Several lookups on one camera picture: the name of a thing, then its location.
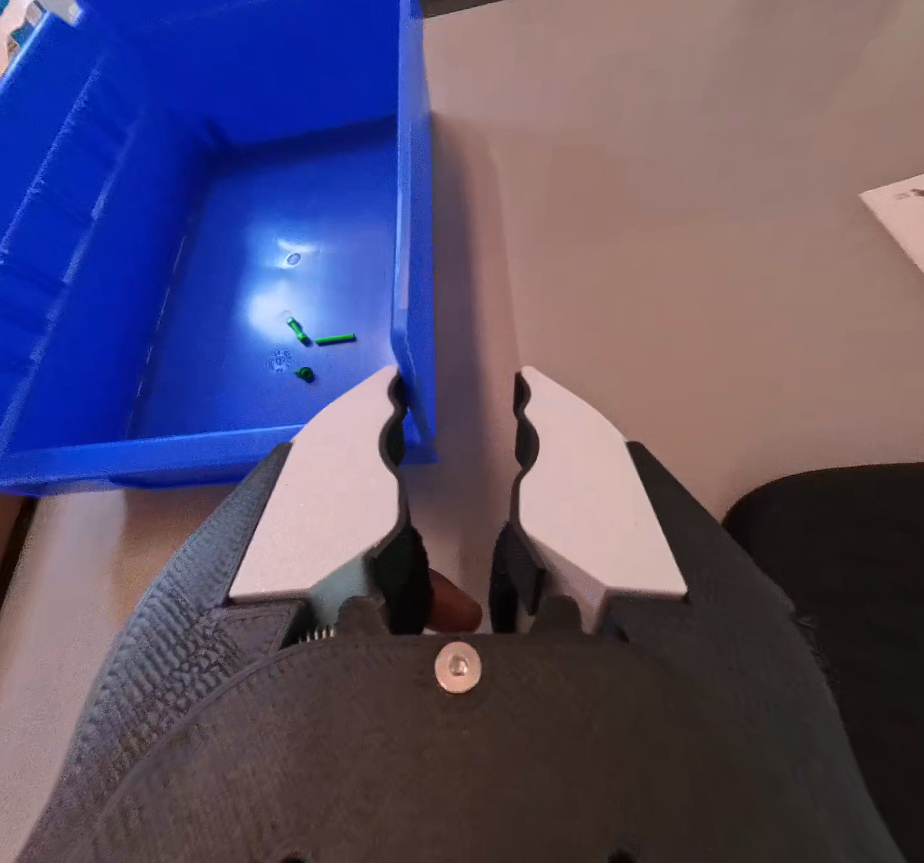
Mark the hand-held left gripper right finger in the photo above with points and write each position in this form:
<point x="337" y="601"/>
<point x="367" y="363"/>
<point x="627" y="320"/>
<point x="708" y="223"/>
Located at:
<point x="592" y="516"/>

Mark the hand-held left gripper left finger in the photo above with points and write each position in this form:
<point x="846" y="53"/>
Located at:
<point x="325" y="516"/>

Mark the green lego connector piece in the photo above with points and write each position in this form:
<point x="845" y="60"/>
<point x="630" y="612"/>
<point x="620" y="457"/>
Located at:
<point x="297" y="331"/>
<point x="305" y="374"/>

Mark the green lego rod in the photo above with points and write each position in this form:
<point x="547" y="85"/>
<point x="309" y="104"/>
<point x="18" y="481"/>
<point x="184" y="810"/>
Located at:
<point x="336" y="338"/>

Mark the blue plastic bin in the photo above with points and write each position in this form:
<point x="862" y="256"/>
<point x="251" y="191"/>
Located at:
<point x="216" y="227"/>

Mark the lego instruction booklet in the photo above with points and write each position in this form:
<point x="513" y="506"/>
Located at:
<point x="902" y="220"/>

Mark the person's left hand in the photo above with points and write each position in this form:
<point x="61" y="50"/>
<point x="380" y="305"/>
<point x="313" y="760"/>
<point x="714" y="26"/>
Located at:
<point x="455" y="610"/>

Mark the black padded chair armrest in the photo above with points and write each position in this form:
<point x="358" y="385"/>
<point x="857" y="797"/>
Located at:
<point x="852" y="588"/>

